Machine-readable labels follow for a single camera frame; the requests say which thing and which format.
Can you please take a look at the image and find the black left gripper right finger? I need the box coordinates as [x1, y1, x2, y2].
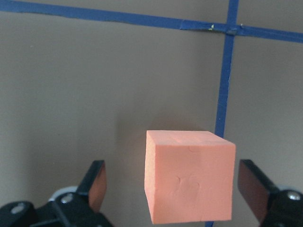
[238, 159, 303, 227]

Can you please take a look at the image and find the orange foam cube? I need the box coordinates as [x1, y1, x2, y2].
[144, 130, 236, 224]

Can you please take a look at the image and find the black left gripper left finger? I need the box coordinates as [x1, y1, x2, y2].
[0, 160, 113, 227]

